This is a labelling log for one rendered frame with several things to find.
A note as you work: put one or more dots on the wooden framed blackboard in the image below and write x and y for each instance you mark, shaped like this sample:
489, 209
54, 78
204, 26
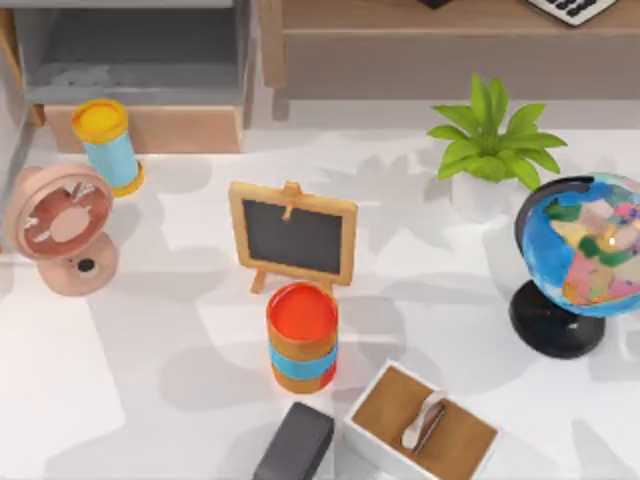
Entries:
292, 235

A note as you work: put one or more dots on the orange and blue can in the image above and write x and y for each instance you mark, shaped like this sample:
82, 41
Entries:
301, 340

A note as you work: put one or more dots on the pale wooden drawer front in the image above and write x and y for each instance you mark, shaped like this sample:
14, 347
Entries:
175, 127

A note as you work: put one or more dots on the green plant in white pot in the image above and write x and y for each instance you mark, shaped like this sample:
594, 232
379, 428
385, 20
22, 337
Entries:
492, 140

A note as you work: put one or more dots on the dark grey box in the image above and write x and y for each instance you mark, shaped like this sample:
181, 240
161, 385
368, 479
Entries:
294, 445

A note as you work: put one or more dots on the white box with wooden bottom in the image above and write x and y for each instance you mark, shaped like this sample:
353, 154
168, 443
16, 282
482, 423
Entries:
415, 430

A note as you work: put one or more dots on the wooden shelf cupboard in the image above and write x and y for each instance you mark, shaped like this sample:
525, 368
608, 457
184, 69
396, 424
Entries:
450, 55

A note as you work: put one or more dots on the yellow and blue can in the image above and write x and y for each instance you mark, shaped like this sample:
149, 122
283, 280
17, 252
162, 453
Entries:
110, 147

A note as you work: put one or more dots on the pink desk fan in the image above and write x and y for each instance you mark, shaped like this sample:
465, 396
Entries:
62, 225

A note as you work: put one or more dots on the blue globe on black stand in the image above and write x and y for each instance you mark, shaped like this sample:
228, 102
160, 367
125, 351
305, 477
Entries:
580, 260

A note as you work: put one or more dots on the white calculator with black keys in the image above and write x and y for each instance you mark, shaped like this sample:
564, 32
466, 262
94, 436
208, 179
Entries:
570, 9

